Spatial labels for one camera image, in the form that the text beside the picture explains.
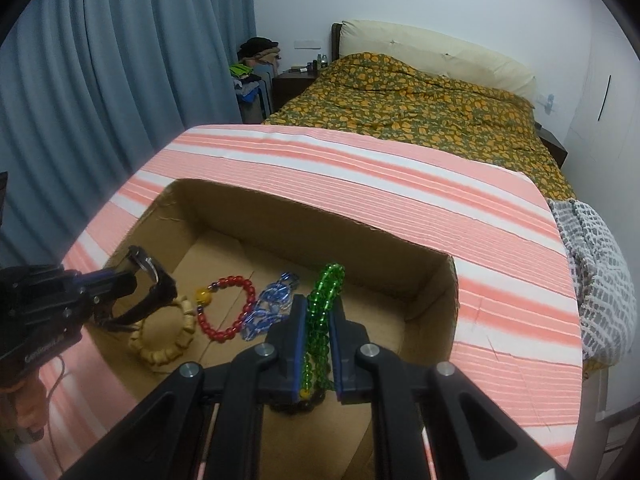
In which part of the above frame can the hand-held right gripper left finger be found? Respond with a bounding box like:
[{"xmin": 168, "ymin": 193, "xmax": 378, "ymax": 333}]
[{"xmin": 60, "ymin": 295, "xmax": 308, "ymax": 480}]

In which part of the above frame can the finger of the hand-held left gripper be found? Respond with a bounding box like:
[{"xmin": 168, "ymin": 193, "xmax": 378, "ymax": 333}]
[
  {"xmin": 65, "ymin": 267, "xmax": 128, "ymax": 292},
  {"xmin": 75, "ymin": 274, "xmax": 139, "ymax": 322}
]

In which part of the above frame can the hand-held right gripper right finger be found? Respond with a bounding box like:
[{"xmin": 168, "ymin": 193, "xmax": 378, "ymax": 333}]
[{"xmin": 327, "ymin": 296, "xmax": 576, "ymax": 480}]

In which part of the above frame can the green glass bead bracelet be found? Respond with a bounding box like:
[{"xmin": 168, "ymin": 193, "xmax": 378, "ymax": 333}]
[{"xmin": 300, "ymin": 262, "xmax": 346, "ymax": 396}]

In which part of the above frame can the black wristwatch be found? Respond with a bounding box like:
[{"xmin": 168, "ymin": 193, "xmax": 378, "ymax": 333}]
[{"xmin": 97, "ymin": 245, "xmax": 178, "ymax": 332}]

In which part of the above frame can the blue crystal bracelet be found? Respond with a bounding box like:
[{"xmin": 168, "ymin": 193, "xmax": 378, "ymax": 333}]
[{"xmin": 241, "ymin": 272, "xmax": 301, "ymax": 341}]

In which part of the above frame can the dark round bead bracelet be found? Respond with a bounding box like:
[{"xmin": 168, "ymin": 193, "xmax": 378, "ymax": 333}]
[{"xmin": 267, "ymin": 390, "xmax": 326, "ymax": 415}]

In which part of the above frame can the beige wooden bead bracelet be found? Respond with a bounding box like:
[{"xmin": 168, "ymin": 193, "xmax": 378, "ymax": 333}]
[{"xmin": 129, "ymin": 296, "xmax": 197, "ymax": 367}]

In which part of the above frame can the red bead bracelet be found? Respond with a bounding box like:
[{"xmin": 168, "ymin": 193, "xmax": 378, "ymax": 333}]
[{"xmin": 194, "ymin": 275, "xmax": 256, "ymax": 343}]

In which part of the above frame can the printed cardboard box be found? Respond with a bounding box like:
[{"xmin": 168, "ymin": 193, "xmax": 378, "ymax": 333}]
[{"xmin": 85, "ymin": 178, "xmax": 460, "ymax": 480}]

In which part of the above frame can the person's left hand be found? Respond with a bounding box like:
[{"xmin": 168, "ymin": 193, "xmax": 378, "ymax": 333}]
[{"xmin": 0, "ymin": 370, "xmax": 53, "ymax": 448}]

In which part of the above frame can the blue curtain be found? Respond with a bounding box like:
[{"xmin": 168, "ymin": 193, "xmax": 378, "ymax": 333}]
[{"xmin": 0, "ymin": 0, "xmax": 261, "ymax": 271}]

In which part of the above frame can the pile of clothes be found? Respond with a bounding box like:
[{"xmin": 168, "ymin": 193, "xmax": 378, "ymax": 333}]
[{"xmin": 229, "ymin": 36, "xmax": 283, "ymax": 123}]

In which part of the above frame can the yellow floral bedspread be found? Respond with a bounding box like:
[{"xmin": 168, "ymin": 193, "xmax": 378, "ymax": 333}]
[{"xmin": 262, "ymin": 52, "xmax": 576, "ymax": 201}]

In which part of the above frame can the dark wooden nightstand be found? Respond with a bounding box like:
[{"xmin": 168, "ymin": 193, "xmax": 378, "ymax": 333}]
[
  {"xmin": 534, "ymin": 122, "xmax": 569, "ymax": 168},
  {"xmin": 272, "ymin": 67, "xmax": 318, "ymax": 113}
]

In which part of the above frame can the grey patterned pillow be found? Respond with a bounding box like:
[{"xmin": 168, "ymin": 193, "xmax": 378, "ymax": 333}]
[{"xmin": 547, "ymin": 199, "xmax": 640, "ymax": 361}]

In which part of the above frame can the cream padded headboard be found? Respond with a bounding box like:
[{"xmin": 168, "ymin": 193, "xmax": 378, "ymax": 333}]
[{"xmin": 331, "ymin": 20, "xmax": 537, "ymax": 98}]

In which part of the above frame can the white wardrobe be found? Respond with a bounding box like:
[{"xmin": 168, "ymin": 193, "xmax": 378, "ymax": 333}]
[{"xmin": 565, "ymin": 0, "xmax": 640, "ymax": 261}]

